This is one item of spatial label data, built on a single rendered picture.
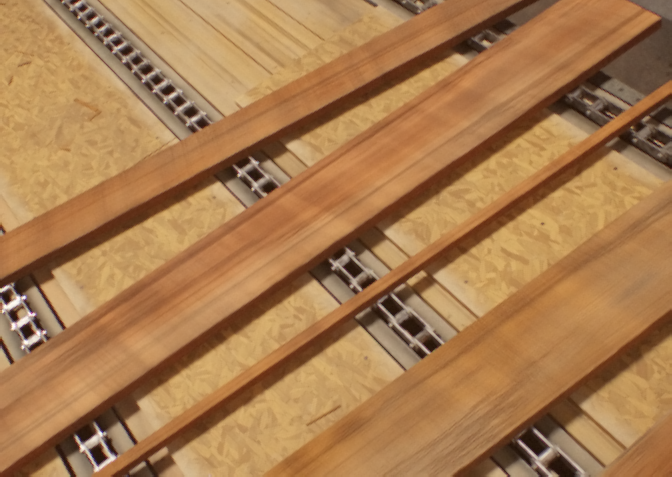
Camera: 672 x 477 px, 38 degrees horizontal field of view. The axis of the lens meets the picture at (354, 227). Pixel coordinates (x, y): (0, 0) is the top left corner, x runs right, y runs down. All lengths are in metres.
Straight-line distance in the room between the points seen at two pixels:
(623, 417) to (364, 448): 0.43
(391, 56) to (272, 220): 0.53
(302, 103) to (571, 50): 0.62
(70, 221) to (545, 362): 1.14
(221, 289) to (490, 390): 0.60
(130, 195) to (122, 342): 0.42
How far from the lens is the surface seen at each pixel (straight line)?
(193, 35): 2.78
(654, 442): 1.59
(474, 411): 1.65
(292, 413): 1.79
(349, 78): 2.31
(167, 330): 1.95
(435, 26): 2.38
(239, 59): 2.62
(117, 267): 2.19
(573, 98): 2.15
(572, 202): 1.96
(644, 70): 3.49
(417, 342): 1.78
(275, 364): 1.82
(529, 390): 1.66
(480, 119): 2.10
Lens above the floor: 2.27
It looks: 45 degrees down
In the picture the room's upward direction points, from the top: 22 degrees counter-clockwise
